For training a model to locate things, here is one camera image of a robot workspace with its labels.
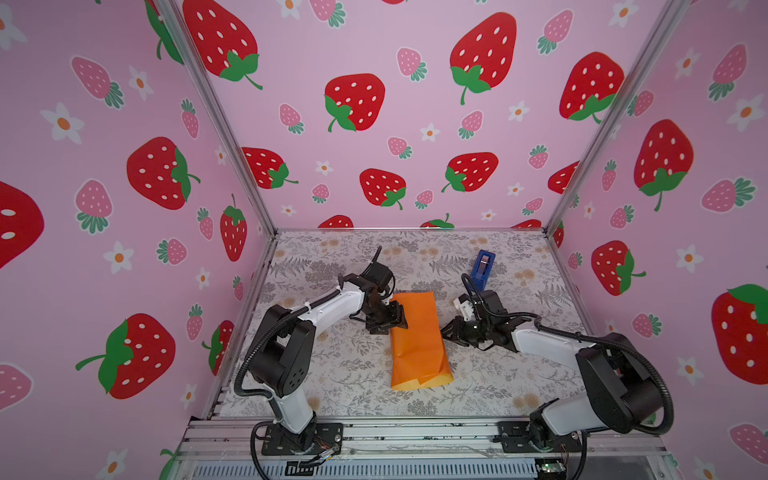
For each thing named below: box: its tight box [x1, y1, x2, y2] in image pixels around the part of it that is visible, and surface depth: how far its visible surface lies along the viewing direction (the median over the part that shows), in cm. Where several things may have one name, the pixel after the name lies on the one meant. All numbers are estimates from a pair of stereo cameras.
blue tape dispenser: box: [471, 250, 496, 291], surface depth 105 cm
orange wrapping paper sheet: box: [390, 291, 454, 391], surface depth 83 cm
